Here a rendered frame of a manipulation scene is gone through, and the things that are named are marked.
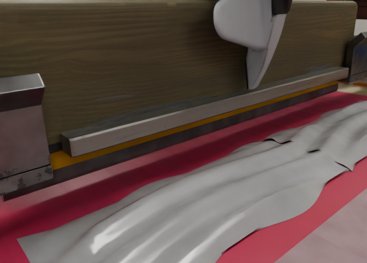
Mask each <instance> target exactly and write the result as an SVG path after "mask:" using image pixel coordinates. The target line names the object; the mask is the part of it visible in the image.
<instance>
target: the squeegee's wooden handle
mask: <svg viewBox="0 0 367 263"><path fill-rule="evenodd" d="M218 1H220V0H0V78H4V77H12V76H17V75H25V74H34V73H39V74H40V76H41V78H42V80H43V82H44V85H45V90H44V95H43V100H42V109H43V116H44V122H45V128H46V135H47V139H48V145H49V152H50V154H51V153H55V152H58V151H61V150H63V149H62V142H61V135H60V133H62V132H66V131H71V130H75V129H78V128H83V127H87V126H91V125H95V124H100V123H103V122H107V121H112V120H116V119H120V118H125V117H128V116H132V115H137V114H141V113H146V112H150V111H153V110H158V109H162V108H166V107H171V106H175V105H178V104H183V103H187V102H191V101H196V100H200V99H203V98H207V97H212V96H216V95H220V94H223V93H228V92H232V91H236V90H241V89H245V88H247V84H246V69H245V61H246V56H247V47H245V46H242V45H239V44H235V43H232V42H229V41H227V40H224V39H222V38H221V37H220V36H219V35H218V34H217V32H216V30H215V26H214V7H215V5H216V3H217V2H218ZM357 10H358V6H357V3H356V2H354V1H292V4H291V8H290V11H289V12H288V13H287V14H286V18H285V23H284V26H283V29H282V33H281V36H280V39H279V42H278V44H277V47H276V49H275V52H274V54H273V57H272V59H271V61H270V64H269V66H268V68H267V70H266V72H265V74H264V76H263V78H262V80H261V82H260V83H259V85H262V84H266V83H270V82H274V81H278V80H282V79H287V78H291V77H296V76H299V75H303V74H307V73H312V72H316V71H320V70H323V69H328V68H332V67H336V66H338V67H345V61H346V54H347V46H348V43H349V42H350V41H351V40H352V39H353V36H354V29H355V24H356V17H357Z"/></svg>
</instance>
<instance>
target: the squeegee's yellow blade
mask: <svg viewBox="0 0 367 263"><path fill-rule="evenodd" d="M337 83H339V82H338V81H333V82H331V83H327V84H323V85H320V86H317V87H313V88H310V89H307V90H303V91H299V92H296V93H292V94H290V95H286V96H282V97H279V98H276V99H273V100H269V101H266V102H262V103H259V104H255V105H252V106H249V107H245V108H241V109H238V110H235V111H232V112H229V113H225V114H221V115H218V116H214V117H212V118H208V119H204V120H201V121H197V122H194V123H191V124H188V125H184V126H180V127H177V128H173V129H171V130H167V131H163V132H160V133H157V134H154V135H150V136H147V137H143V138H139V139H136V140H133V141H130V142H126V143H122V144H119V145H116V146H113V147H110V148H106V149H102V150H99V151H95V152H92V153H89V154H85V155H81V156H78V157H70V156H69V155H67V154H66V153H65V152H63V151H62V150H61V151H58V152H55V153H51V154H50V158H51V165H52V170H56V169H59V168H62V167H66V166H69V165H72V164H75V163H78V162H82V161H85V160H88V159H92V158H94V157H98V156H101V155H105V154H108V153H112V152H114V151H118V150H121V149H124V148H128V147H131V146H134V145H137V144H140V143H144V142H148V141H151V140H153V139H157V138H160V137H164V136H167V135H170V134H173V133H177V132H180V131H183V130H187V129H189V128H193V127H196V126H200V125H203V124H207V123H209V122H213V121H216V120H219V119H223V118H226V117H229V116H232V115H235V114H239V113H242V112H246V111H248V110H252V109H255V108H259V107H262V106H266V105H268V104H272V103H275V102H278V101H281V100H285V99H288V98H291V97H294V96H298V95H302V94H304V93H307V92H311V91H314V90H318V89H321V88H324V87H327V86H331V85H334V84H337Z"/></svg>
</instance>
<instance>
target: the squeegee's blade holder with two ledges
mask: <svg viewBox="0 0 367 263"><path fill-rule="evenodd" d="M348 70H349V68H348V67H338V66H336V67H332V68H328V69H323V70H320V71H316V72H312V73H307V74H303V75H299V76H296V77H291V78H287V79H282V80H278V81H274V82H270V83H266V84H262V85H258V86H257V87H256V88H255V89H252V90H249V89H247V88H245V89H241V90H236V91H232V92H228V93H223V94H220V95H216V96H212V97H207V98H203V99H200V100H196V101H191V102H187V103H183V104H178V105H175V106H171V107H166V108H162V109H158V110H153V111H150V112H146V113H141V114H137V115H132V116H128V117H125V118H120V119H116V120H112V121H107V122H103V123H100V124H95V125H91V126H87V127H83V128H78V129H75V130H71V131H66V132H62V133H60V135H61V142H62V149H63V150H62V151H63V152H65V153H66V154H67V155H69V156H70V157H78V156H81V155H85V154H89V153H92V152H95V151H99V150H102V149H106V148H110V147H113V146H116V145H119V144H122V143H126V142H130V141H133V140H136V139H139V138H143V137H147V136H150V135H154V134H157V133H160V132H163V131H167V130H171V129H173V128H177V127H180V126H184V125H188V124H191V123H194V122H197V121H201V120H204V119H208V118H212V117H214V116H218V115H221V114H225V113H229V112H232V111H235V110H238V109H241V108H245V107H249V106H252V105H255V104H259V103H262V102H266V101H269V100H273V99H276V98H279V97H282V96H286V95H290V94H292V93H296V92H299V91H303V90H307V89H310V88H313V87H317V86H320V85H323V84H327V83H331V82H333V81H337V80H340V79H344V78H347V77H348Z"/></svg>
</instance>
